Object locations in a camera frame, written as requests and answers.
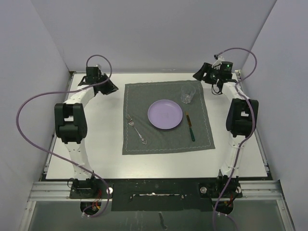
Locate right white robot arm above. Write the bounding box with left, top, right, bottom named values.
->
left=193, top=61, right=259, bottom=197

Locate aluminium frame rail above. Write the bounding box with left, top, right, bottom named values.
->
left=19, top=179, right=295, bottom=231

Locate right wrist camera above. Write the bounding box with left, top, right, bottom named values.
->
left=212, top=54, right=233, bottom=72

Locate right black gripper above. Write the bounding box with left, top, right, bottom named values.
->
left=193, top=63, right=221, bottom=85

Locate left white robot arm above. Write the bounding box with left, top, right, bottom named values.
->
left=54, top=66, right=118, bottom=198

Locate ornate silver fork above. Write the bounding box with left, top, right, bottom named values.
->
left=126, top=114, right=147, bottom=145

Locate grey cloth placemat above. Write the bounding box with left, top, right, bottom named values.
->
left=122, top=80, right=215, bottom=155

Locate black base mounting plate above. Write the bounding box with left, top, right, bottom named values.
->
left=69, top=177, right=243, bottom=214

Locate purple plastic plate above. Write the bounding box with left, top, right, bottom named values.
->
left=147, top=100, right=183, bottom=130

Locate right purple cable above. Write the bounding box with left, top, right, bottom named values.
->
left=213, top=47, right=258, bottom=231

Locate yellow green knife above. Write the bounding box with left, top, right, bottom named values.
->
left=185, top=111, right=195, bottom=142

